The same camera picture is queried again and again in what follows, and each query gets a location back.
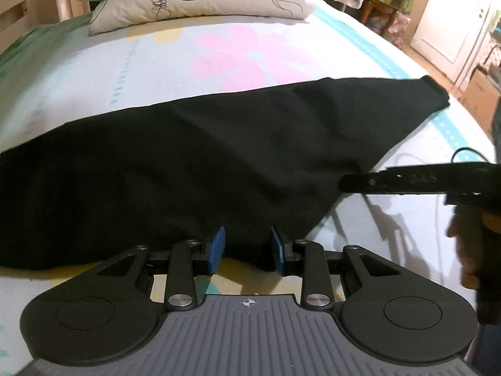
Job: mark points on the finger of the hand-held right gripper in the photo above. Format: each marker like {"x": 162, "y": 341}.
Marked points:
{"x": 362, "y": 183}

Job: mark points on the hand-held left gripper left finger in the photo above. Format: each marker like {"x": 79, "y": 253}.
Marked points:
{"x": 217, "y": 248}

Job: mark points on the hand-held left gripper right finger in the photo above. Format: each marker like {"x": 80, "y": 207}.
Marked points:
{"x": 276, "y": 252}

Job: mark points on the black pants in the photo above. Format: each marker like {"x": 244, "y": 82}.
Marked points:
{"x": 176, "y": 164}

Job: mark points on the person's right hand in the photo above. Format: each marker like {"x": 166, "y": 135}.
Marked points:
{"x": 467, "y": 243}

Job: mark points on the cardboard box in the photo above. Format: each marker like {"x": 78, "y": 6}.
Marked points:
{"x": 483, "y": 94}

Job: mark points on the white door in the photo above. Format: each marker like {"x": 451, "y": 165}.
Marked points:
{"x": 450, "y": 19}

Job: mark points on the floral bed sheet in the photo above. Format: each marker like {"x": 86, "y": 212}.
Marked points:
{"x": 254, "y": 53}

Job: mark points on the wooden stool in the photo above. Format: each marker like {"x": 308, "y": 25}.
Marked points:
{"x": 375, "y": 9}

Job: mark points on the leaf print pillow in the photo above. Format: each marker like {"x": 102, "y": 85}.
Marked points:
{"x": 203, "y": 6}

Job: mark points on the cream wooden bed frame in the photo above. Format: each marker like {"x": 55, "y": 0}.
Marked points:
{"x": 11, "y": 8}

